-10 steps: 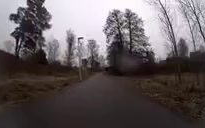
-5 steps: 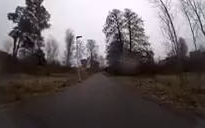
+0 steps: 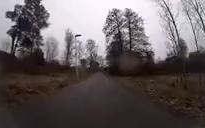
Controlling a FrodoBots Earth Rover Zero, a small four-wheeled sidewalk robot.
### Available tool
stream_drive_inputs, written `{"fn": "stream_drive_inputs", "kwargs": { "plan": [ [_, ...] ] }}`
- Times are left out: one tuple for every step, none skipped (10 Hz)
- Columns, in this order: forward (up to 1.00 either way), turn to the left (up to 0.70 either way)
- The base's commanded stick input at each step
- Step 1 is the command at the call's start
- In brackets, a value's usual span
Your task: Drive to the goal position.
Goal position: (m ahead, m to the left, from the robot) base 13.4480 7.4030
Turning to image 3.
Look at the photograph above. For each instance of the street lamp pole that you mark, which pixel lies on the street lamp pole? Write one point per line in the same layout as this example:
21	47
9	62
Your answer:
77	56

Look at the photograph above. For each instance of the dry grass verge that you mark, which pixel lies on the dry grass verge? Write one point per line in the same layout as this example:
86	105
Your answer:
30	87

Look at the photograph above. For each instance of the row of thin bare trees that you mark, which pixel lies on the row of thin bare trees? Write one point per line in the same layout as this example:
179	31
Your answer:
176	36

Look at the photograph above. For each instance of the dark hedge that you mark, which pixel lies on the dark hedge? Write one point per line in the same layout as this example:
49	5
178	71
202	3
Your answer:
10	63
196	63

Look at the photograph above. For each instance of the tall dark tree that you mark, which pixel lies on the tall dark tree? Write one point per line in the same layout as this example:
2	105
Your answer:
28	26

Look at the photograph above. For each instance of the grey asphalt path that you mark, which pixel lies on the grey asphalt path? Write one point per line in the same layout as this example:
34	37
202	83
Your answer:
96	103

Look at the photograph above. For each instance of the dry grass slope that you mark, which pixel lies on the dry grass slope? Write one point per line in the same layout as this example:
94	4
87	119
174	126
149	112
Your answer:
170	91

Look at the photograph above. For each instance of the group of distant bare trees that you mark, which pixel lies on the group of distant bare trees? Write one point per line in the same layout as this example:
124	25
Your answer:
69	46

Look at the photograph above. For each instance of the group of tall dark trees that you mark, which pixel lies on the group of tall dark trees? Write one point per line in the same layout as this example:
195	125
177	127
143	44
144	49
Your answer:
126	36

